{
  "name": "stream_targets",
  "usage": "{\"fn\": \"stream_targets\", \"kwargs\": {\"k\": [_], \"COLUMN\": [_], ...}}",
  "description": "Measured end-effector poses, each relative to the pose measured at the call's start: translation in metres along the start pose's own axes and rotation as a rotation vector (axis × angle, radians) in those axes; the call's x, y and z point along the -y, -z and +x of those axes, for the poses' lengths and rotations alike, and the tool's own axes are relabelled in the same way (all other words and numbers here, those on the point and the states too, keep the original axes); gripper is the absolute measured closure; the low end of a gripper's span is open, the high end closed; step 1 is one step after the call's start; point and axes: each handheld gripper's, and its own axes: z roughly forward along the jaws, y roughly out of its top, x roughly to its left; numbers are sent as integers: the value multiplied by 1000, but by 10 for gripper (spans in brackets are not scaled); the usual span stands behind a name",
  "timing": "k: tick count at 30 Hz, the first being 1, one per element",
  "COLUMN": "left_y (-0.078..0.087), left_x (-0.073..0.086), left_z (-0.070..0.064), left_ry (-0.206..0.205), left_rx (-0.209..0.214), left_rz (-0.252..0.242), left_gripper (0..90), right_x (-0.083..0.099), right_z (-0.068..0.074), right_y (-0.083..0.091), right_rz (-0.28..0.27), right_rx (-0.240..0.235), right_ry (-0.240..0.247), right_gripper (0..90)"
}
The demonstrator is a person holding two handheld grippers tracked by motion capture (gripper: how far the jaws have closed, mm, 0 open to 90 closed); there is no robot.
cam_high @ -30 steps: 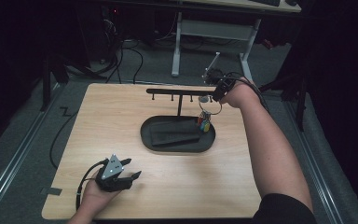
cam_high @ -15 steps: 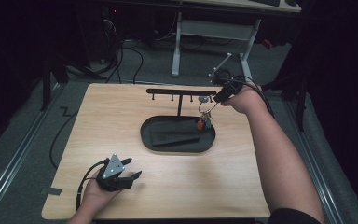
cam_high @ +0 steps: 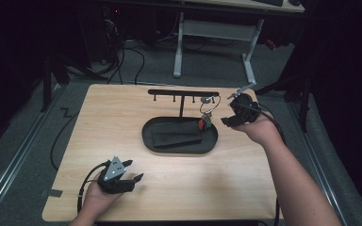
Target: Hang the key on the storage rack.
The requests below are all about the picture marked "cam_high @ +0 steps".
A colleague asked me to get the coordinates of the white-framed desk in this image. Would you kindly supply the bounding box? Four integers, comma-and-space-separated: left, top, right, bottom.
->
173, 0, 305, 85

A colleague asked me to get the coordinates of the black tape strip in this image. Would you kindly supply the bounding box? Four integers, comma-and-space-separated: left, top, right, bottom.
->
40, 187, 64, 199

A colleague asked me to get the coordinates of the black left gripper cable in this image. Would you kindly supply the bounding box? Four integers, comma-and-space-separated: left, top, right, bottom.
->
76, 160, 111, 215

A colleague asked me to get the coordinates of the black key stand with tray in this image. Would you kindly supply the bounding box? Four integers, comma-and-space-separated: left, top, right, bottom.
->
140, 89, 220, 154

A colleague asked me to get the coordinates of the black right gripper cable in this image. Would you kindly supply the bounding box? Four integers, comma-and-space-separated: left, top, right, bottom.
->
239, 102, 288, 226

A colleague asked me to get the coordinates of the black floor cable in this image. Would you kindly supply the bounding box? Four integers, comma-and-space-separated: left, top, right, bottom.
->
50, 107, 80, 172

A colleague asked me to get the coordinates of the silver key ring with keys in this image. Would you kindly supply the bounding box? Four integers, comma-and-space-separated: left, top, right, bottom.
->
197, 95, 222, 131

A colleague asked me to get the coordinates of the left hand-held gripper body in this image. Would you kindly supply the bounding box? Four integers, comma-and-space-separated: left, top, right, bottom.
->
96, 155, 136, 195

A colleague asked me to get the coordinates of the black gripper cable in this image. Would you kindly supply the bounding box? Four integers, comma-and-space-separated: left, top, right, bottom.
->
239, 102, 288, 226
76, 160, 111, 215

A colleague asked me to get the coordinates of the person's right hand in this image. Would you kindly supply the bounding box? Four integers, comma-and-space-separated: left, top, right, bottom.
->
232, 113, 283, 149

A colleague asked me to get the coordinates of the metal floor rail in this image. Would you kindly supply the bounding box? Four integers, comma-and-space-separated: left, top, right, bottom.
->
0, 84, 64, 225
287, 100, 348, 226

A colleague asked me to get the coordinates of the black metal stand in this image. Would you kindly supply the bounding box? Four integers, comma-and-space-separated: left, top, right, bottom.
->
40, 51, 107, 114
255, 59, 314, 134

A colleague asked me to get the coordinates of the black keyboard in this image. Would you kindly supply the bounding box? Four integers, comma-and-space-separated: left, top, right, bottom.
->
254, 0, 285, 8

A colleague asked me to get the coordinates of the person's left hand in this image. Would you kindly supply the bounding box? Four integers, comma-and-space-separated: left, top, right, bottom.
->
83, 175, 124, 217

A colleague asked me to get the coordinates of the bundle of black floor cables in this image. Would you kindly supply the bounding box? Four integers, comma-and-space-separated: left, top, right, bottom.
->
90, 18, 147, 86

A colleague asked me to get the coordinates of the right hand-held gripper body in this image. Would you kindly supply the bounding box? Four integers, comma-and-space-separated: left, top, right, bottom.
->
226, 83, 262, 124

